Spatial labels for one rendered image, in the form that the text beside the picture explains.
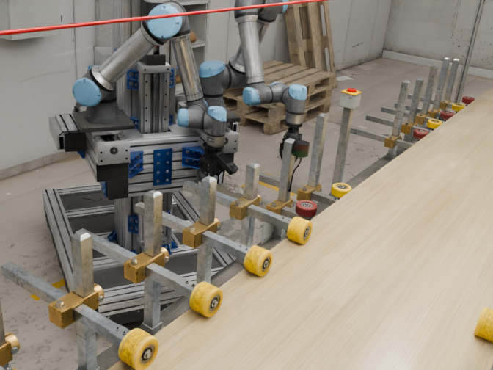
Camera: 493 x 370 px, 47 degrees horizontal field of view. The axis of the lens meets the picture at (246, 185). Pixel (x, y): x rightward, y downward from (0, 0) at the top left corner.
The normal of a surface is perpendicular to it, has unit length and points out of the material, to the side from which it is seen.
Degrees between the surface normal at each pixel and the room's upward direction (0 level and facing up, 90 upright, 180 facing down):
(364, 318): 0
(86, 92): 95
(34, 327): 0
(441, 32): 90
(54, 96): 90
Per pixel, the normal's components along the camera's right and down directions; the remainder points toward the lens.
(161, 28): 0.00, 0.33
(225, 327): 0.08, -0.91
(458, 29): -0.57, 0.30
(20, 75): 0.82, 0.29
